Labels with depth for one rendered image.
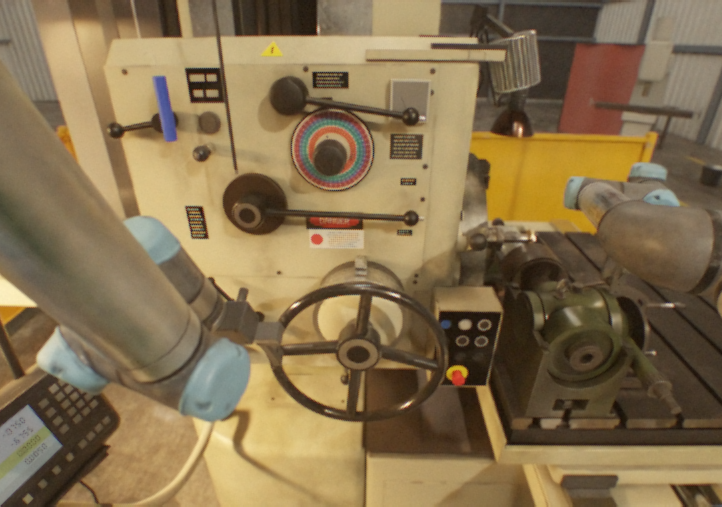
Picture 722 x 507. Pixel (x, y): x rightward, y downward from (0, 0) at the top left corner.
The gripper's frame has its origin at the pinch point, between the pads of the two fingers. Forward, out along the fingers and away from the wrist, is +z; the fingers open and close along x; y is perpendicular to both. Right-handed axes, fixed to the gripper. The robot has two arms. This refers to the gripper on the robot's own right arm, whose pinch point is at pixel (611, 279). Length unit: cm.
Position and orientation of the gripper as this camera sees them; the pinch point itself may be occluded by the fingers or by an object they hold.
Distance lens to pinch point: 126.1
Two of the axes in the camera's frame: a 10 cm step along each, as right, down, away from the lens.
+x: -1.8, 4.7, -8.7
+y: -9.8, -0.9, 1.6
